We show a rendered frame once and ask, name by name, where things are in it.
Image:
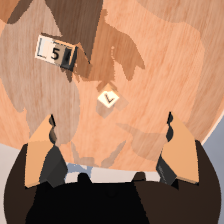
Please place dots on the beige cube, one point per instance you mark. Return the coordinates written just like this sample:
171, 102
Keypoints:
108, 95
58, 54

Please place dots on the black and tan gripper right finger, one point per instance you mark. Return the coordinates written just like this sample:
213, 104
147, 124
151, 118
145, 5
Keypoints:
184, 164

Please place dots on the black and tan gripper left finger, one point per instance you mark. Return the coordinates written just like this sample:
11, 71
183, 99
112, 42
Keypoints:
38, 168

